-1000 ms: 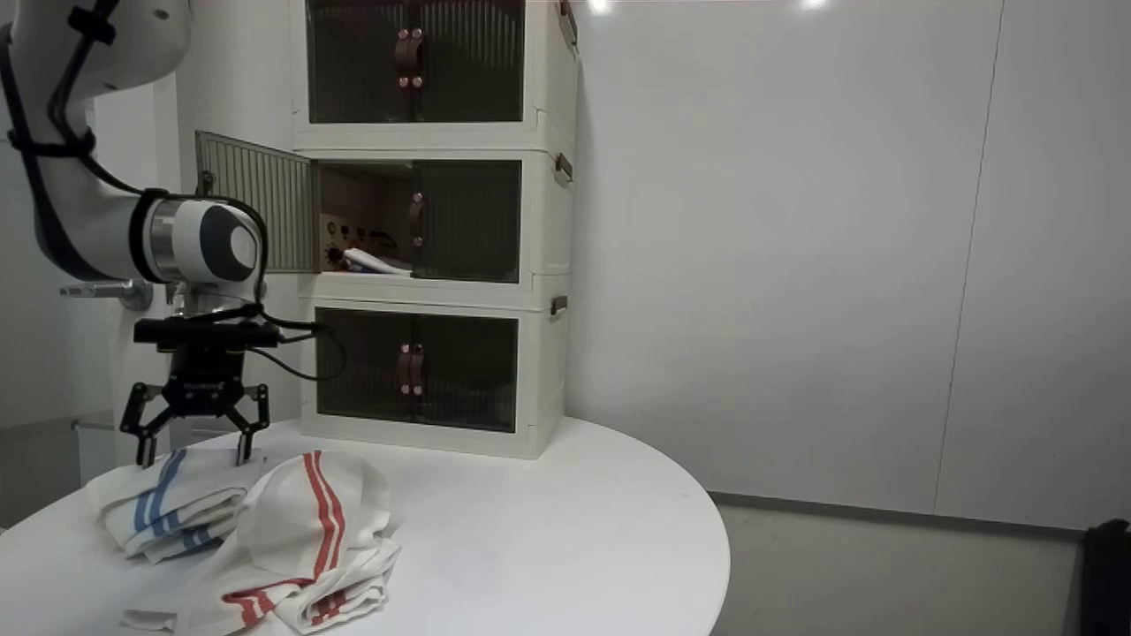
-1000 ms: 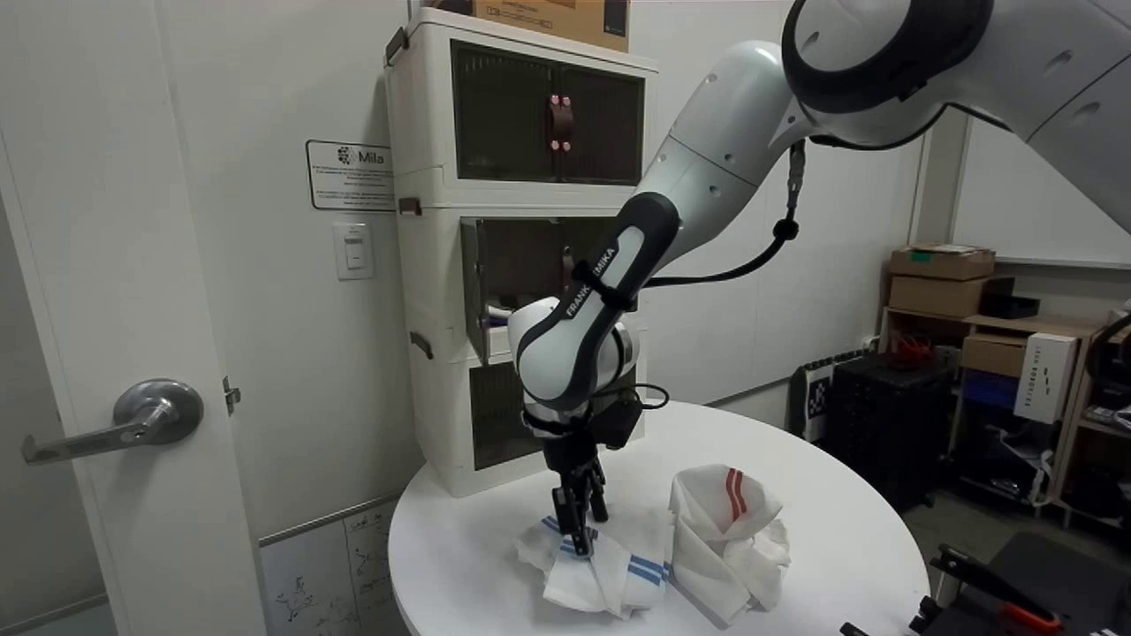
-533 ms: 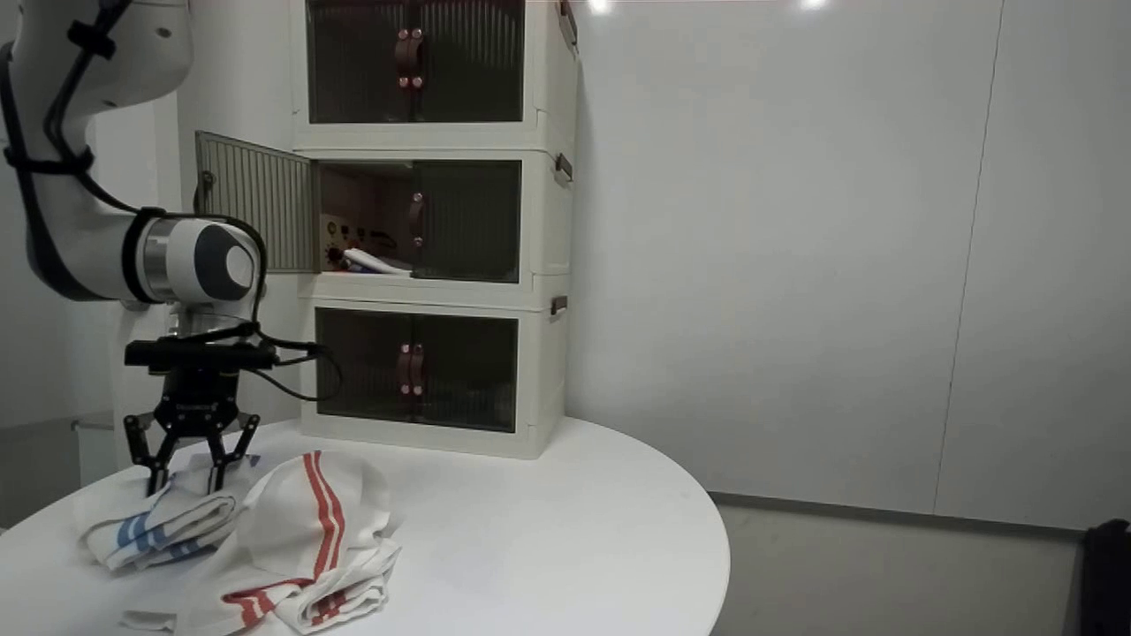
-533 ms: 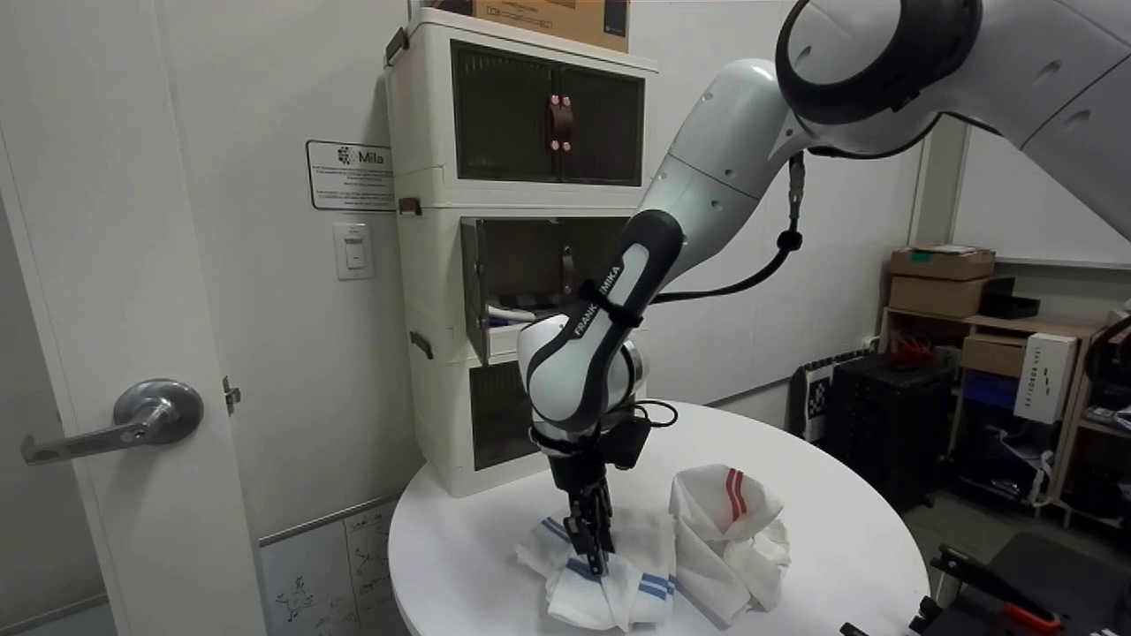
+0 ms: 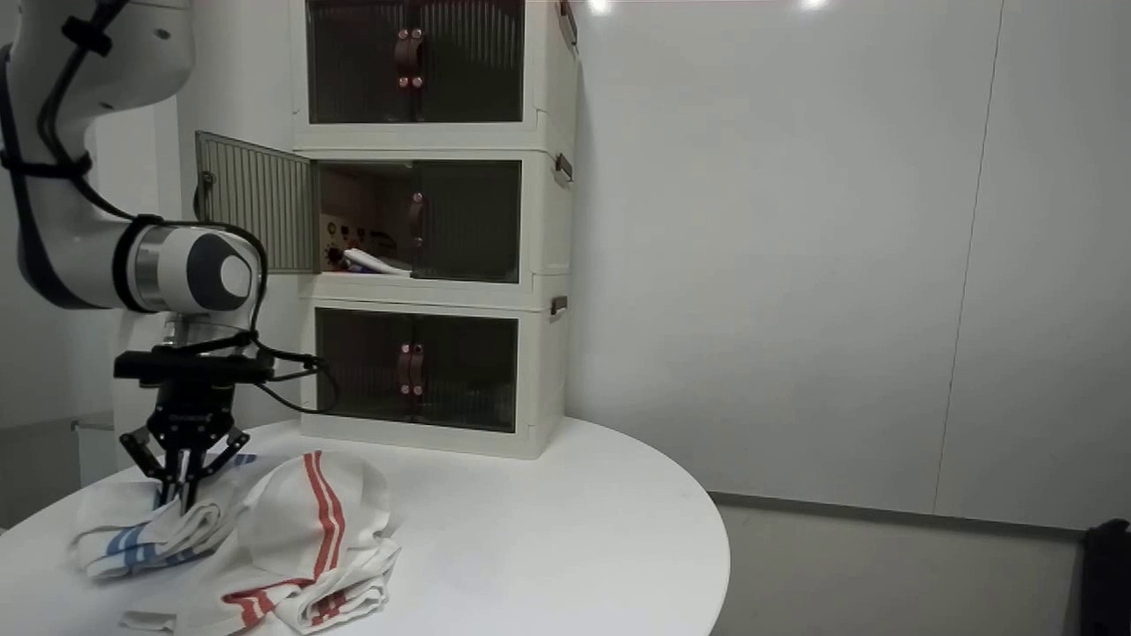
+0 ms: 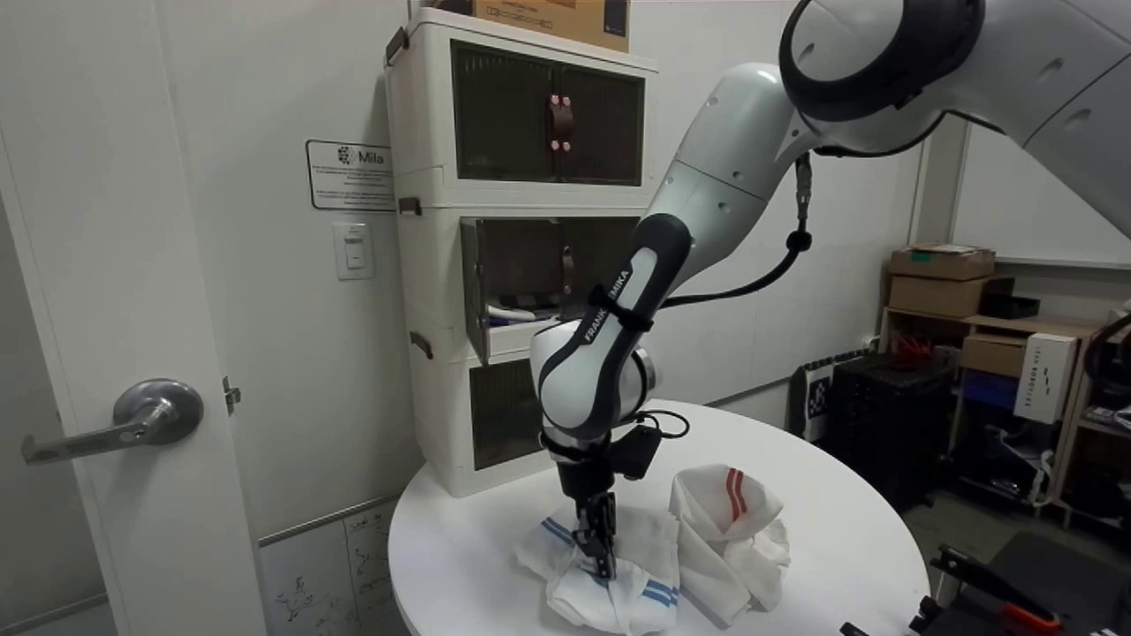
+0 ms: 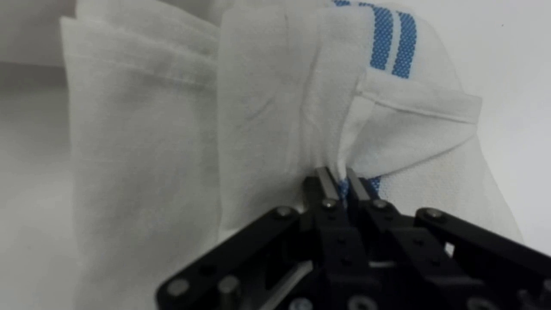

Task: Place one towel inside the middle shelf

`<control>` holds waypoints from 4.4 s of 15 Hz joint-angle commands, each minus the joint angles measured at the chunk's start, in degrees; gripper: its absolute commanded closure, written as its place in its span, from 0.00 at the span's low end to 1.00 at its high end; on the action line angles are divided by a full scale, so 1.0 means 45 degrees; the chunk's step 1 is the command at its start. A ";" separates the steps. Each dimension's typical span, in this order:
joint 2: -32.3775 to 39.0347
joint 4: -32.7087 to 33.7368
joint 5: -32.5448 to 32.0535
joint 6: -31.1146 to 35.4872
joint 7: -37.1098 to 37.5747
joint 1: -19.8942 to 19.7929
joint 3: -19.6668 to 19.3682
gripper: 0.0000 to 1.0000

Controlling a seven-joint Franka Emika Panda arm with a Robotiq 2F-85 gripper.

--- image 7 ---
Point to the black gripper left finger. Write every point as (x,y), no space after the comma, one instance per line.
(320,247)

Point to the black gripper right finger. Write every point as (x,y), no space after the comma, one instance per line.
(413,252)

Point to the white blue-striped towel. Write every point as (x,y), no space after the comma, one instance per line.
(286,114)

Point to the white red-striped towel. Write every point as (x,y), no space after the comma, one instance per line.
(143,173)

